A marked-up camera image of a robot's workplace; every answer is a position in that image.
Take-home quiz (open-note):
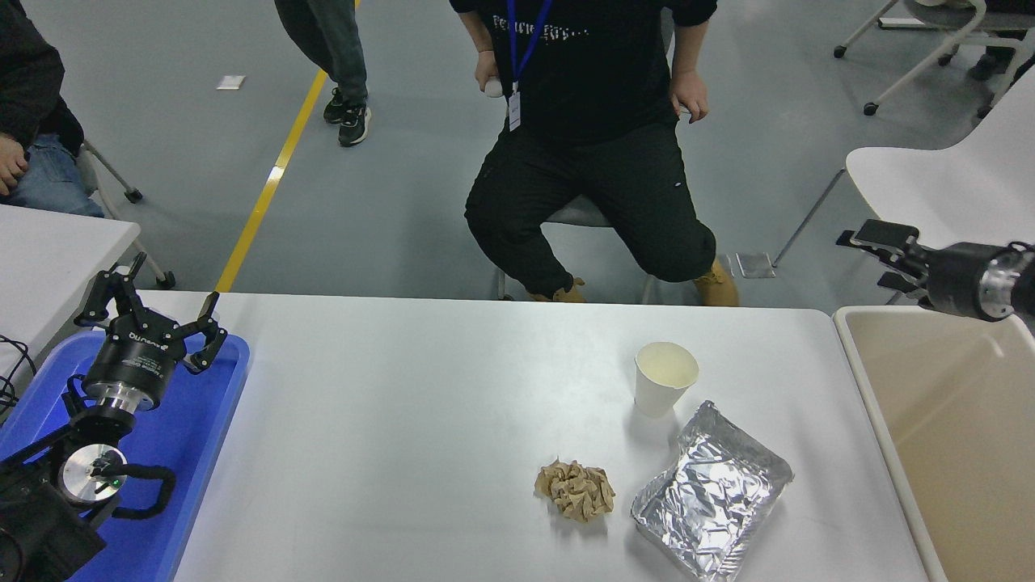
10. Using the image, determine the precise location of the white shell chair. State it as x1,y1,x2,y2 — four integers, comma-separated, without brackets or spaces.
772,65,1035,306

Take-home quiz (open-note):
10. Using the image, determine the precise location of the white-framed rolling chair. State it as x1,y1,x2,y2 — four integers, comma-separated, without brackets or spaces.
833,0,1035,118

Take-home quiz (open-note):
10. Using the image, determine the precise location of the person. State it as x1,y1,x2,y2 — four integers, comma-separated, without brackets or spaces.
449,0,741,308
0,0,106,217
273,0,373,148
967,0,1035,82

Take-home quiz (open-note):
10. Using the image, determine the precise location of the white side table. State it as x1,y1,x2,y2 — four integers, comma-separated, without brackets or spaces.
0,205,142,387

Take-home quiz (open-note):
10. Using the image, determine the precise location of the blue lanyard with badge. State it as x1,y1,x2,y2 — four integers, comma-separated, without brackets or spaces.
505,0,556,133

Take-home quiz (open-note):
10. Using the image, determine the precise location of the white paper cup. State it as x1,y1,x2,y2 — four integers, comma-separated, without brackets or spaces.
633,342,700,420

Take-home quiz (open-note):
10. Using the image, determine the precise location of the silver foil tray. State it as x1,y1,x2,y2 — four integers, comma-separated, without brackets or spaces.
630,400,795,582

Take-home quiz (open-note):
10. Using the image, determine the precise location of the blue plastic tray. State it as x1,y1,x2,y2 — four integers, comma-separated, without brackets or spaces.
0,330,251,582

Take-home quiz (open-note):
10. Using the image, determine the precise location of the chair with caster legs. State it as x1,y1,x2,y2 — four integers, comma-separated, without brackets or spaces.
77,139,177,292

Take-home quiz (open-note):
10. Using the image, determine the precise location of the tan paper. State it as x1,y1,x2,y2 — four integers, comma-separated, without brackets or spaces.
534,459,616,523

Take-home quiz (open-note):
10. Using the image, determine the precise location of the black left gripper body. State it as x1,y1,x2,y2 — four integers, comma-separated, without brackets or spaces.
86,315,188,403

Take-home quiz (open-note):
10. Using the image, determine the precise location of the thin black cable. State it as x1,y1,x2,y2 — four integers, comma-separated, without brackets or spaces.
0,334,38,417

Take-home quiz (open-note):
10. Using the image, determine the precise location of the large pale bin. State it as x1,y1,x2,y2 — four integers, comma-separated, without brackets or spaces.
833,306,1035,582

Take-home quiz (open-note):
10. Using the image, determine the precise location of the person's left hand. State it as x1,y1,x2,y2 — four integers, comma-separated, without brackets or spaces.
670,68,711,125

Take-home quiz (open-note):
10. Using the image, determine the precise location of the grey padded office chair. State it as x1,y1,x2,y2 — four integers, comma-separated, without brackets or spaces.
483,8,695,305

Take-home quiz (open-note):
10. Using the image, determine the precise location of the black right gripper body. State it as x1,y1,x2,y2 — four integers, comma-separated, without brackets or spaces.
912,241,991,321

